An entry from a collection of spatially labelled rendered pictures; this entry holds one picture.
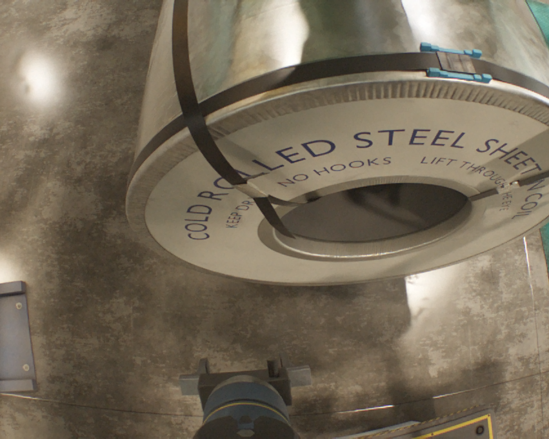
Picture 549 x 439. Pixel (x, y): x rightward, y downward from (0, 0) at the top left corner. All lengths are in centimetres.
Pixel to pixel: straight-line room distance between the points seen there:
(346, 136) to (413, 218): 70
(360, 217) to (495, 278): 95
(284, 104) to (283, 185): 27
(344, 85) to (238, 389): 41
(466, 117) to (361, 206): 77
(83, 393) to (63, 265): 57
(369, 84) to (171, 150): 34
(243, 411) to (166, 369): 136
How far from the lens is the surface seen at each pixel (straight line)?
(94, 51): 264
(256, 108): 68
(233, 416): 50
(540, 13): 372
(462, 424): 167
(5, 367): 212
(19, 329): 210
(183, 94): 73
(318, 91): 65
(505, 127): 82
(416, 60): 67
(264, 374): 68
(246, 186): 78
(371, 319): 192
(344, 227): 142
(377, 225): 144
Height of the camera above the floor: 183
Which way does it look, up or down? 67 degrees down
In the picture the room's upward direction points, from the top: 11 degrees clockwise
